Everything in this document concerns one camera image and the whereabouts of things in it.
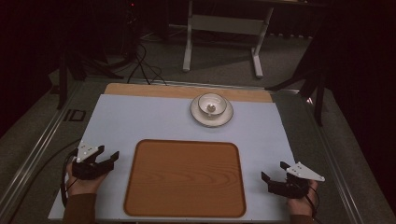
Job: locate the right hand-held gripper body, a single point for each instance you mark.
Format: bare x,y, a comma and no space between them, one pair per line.
291,186

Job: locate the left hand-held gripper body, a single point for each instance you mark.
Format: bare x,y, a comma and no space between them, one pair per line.
84,170

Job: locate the person's right hand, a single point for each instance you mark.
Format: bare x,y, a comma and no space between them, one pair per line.
299,205

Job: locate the light blue table mat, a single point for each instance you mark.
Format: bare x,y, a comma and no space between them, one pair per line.
124,121

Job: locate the brown wooden tray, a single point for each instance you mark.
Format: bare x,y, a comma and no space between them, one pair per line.
185,179

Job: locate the black stand legs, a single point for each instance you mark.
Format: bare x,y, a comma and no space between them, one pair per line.
319,93
63,81

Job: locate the white cup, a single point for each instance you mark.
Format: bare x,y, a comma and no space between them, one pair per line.
219,107

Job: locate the small silver ball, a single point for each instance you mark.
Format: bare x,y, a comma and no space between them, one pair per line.
211,108

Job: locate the white bowl on saucer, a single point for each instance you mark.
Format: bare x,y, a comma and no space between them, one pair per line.
199,119

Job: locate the black floor bracket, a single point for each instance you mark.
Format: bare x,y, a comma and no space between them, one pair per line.
74,115

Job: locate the aluminium rail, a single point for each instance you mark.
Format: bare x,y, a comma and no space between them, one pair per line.
334,168
34,155

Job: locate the white metal table frame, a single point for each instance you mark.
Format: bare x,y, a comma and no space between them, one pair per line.
225,24

